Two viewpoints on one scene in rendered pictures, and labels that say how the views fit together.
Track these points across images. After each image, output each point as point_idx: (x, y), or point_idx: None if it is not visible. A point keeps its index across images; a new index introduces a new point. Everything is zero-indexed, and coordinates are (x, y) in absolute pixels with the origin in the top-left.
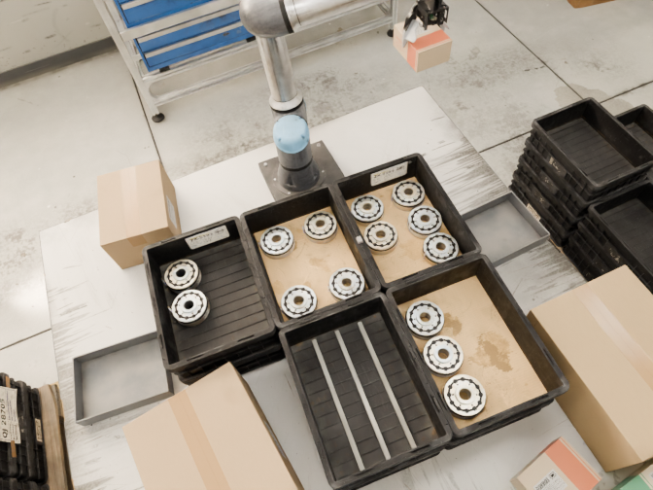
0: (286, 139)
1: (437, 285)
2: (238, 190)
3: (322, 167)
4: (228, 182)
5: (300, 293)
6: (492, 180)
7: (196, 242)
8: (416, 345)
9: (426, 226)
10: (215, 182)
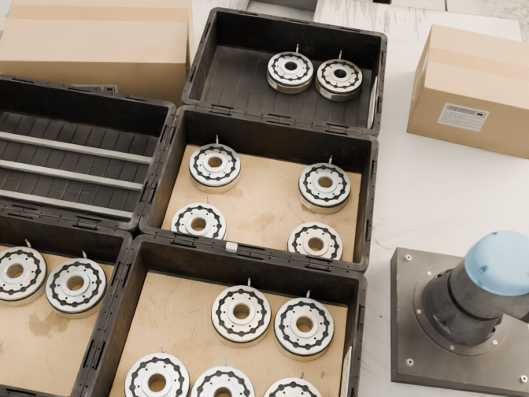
0: (487, 239)
1: None
2: (484, 230)
3: (461, 351)
4: (507, 224)
5: (222, 168)
6: None
7: (371, 96)
8: (35, 220)
9: (209, 389)
10: (516, 208)
